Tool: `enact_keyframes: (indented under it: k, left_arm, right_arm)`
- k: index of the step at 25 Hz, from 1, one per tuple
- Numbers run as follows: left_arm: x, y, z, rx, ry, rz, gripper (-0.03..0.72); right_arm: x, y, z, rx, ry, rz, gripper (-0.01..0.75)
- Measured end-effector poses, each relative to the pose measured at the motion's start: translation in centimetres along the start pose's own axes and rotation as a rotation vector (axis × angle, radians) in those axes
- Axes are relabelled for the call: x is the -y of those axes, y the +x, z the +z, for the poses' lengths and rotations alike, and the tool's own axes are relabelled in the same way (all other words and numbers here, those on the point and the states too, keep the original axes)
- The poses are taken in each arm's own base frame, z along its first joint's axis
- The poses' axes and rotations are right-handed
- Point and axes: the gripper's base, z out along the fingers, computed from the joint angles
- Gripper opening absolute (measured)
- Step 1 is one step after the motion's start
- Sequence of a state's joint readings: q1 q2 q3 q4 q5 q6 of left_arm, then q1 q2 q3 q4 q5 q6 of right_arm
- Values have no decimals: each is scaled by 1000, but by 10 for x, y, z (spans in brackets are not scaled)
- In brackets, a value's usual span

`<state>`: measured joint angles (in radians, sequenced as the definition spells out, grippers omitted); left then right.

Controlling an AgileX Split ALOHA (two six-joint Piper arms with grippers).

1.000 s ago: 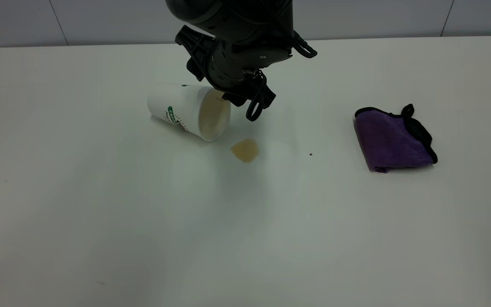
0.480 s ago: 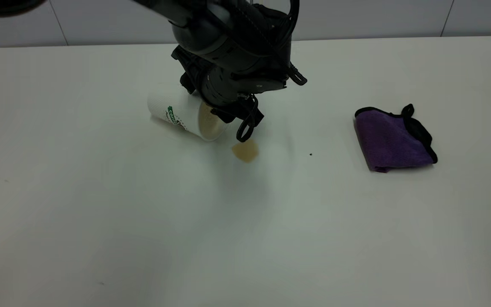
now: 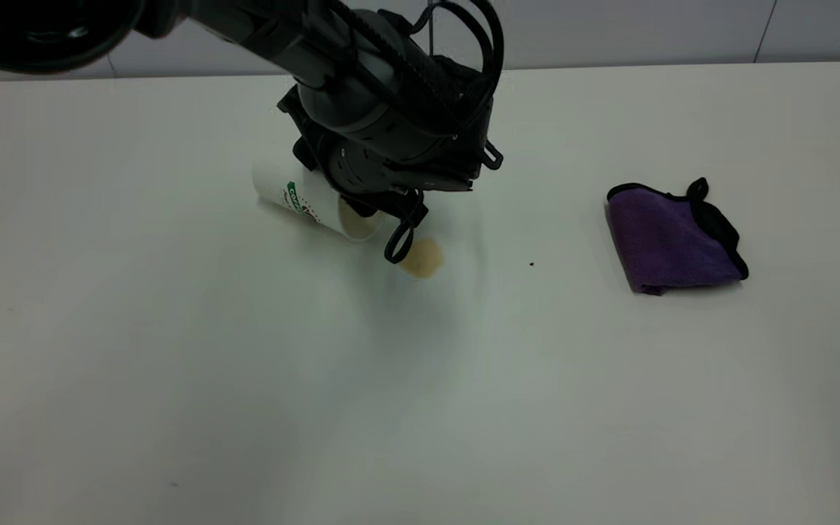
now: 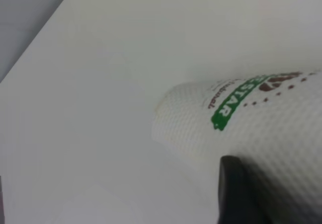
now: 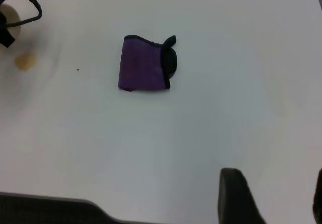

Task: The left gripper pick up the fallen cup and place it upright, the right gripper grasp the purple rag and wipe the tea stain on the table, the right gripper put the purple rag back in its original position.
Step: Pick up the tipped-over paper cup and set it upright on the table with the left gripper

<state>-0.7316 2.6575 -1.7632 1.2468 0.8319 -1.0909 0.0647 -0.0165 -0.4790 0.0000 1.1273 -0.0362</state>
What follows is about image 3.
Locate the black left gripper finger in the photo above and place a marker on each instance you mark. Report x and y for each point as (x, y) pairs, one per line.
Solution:
(407, 219)
(360, 206)

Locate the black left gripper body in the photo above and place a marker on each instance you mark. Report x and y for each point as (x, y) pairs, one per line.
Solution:
(369, 179)

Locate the white paper coffee cup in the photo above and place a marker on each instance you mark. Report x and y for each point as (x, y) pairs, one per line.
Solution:
(281, 188)

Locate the purple cloth with black trim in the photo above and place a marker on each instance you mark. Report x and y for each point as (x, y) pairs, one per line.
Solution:
(664, 244)

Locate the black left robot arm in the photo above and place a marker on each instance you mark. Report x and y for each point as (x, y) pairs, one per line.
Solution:
(362, 95)

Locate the light brown coffee spill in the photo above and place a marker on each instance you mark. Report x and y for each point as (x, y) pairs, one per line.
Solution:
(429, 262)

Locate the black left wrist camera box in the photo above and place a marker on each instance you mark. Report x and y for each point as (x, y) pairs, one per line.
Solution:
(464, 146)

